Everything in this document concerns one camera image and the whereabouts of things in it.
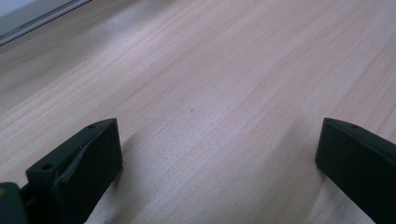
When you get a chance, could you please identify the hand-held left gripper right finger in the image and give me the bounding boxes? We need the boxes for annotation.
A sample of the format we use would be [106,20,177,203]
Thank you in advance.
[314,117,396,224]

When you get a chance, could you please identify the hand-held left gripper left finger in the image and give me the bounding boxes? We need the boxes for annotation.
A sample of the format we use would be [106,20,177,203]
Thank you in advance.
[20,118,123,224]

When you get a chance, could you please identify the white board with grey edge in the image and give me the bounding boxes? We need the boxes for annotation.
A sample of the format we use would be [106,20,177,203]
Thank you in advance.
[0,0,92,47]

